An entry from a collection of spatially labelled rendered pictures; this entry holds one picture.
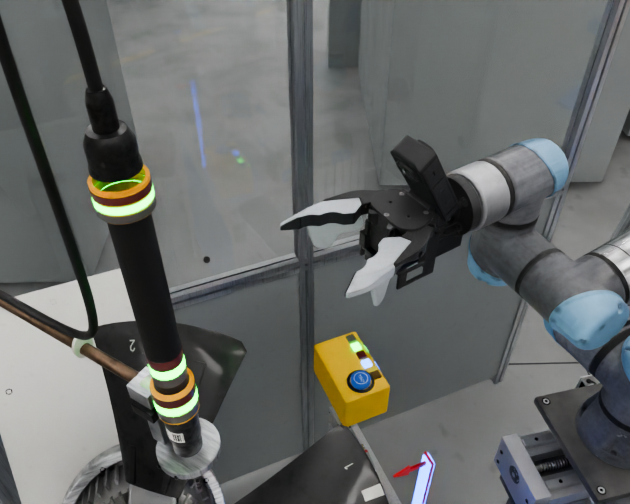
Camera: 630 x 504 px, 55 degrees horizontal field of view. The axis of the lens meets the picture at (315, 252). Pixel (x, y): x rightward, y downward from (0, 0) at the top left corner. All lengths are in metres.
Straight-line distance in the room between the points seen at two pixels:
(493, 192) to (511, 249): 0.11
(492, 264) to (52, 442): 0.75
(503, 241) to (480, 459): 1.72
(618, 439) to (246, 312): 0.92
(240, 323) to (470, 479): 1.13
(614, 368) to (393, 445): 1.37
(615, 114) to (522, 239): 2.88
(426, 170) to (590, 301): 0.26
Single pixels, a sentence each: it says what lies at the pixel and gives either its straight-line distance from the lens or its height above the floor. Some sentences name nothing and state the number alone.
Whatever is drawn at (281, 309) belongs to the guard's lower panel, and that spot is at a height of 0.84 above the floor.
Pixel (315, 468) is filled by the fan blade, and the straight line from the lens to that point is 0.98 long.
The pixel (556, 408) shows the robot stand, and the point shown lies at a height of 1.04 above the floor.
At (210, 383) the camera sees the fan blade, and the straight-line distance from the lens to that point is 0.83.
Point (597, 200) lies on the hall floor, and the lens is 3.81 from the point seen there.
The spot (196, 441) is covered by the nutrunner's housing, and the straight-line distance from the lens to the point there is 0.69.
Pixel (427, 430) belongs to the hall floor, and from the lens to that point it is 2.47.
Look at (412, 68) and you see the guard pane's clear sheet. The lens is 1.44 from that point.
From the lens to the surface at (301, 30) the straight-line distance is 1.25.
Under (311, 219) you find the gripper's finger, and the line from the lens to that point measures 0.65.
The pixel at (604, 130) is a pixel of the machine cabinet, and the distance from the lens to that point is 3.68.
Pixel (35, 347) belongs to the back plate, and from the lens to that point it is 1.09.
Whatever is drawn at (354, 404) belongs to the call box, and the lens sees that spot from 1.22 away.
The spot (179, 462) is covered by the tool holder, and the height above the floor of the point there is 1.46.
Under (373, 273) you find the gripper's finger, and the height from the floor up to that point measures 1.67.
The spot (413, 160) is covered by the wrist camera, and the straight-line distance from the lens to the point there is 0.59.
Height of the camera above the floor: 2.06
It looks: 42 degrees down
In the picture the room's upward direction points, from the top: straight up
